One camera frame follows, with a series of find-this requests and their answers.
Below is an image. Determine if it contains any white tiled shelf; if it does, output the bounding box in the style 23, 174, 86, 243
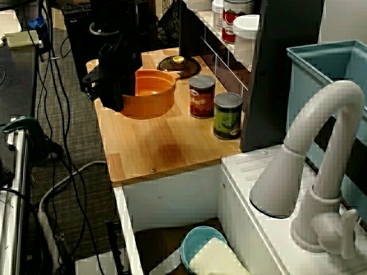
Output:
183, 0, 255, 72

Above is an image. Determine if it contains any black rod stand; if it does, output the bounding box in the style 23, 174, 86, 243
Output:
104, 217, 127, 275

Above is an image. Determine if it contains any pale paper notepad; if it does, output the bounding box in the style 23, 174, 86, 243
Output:
4, 30, 42, 48

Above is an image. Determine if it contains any small printed white jar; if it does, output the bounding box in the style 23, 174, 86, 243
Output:
211, 0, 225, 32

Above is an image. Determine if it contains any grey hose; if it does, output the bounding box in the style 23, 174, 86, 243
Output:
38, 159, 108, 275

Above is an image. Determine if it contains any green pickle can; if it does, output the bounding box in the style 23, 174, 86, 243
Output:
213, 91, 244, 140

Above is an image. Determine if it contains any orange plastic toy pot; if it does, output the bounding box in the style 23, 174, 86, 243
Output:
122, 69, 181, 120

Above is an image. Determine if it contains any blue plastic object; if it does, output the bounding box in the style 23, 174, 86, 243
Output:
28, 16, 48, 38

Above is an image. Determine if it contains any dark kitchen upright panel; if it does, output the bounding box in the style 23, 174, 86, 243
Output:
240, 0, 326, 152
179, 0, 203, 62

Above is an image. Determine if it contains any black desk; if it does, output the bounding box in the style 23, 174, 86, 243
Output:
0, 45, 38, 127

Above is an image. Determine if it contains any brown beans can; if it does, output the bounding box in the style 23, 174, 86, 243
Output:
188, 74, 216, 119

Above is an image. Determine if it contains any metal frame rail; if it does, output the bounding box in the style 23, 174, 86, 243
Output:
0, 128, 31, 275

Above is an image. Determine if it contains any black keyboard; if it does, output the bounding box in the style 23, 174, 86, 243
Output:
63, 0, 92, 14

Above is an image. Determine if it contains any grey toy faucet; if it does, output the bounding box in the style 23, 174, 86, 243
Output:
249, 79, 366, 258

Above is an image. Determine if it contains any white lidded plastic jar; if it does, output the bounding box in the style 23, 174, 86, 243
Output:
233, 13, 261, 58

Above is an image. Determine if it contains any aluminium extrusion bar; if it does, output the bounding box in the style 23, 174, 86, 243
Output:
53, 231, 74, 275

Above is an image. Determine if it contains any black cable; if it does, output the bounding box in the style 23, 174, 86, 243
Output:
40, 0, 106, 275
36, 0, 65, 155

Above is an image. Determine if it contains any teal plastic bin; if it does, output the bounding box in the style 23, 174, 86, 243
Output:
286, 39, 367, 221

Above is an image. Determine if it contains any white sink basin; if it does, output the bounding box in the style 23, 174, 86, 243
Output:
113, 143, 367, 275

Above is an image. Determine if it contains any light blue bowl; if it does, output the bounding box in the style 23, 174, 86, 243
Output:
180, 225, 229, 273

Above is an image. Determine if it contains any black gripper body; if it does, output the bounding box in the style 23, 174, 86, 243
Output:
82, 45, 143, 100

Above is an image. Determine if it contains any green clamp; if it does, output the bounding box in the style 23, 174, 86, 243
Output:
2, 116, 51, 161

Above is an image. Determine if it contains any black computer tower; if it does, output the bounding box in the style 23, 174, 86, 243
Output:
63, 0, 157, 92

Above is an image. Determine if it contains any white table board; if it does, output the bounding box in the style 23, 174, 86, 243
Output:
0, 9, 22, 46

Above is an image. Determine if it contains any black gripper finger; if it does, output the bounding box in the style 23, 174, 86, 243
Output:
101, 82, 124, 112
123, 73, 137, 97

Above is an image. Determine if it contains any dark tiled backsplash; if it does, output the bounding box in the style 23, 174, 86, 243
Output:
197, 17, 253, 115

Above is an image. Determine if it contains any brown lid with yellow knob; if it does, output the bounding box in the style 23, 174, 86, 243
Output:
157, 55, 202, 80

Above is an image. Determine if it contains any tomato print can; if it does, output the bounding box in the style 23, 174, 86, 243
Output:
222, 0, 255, 44

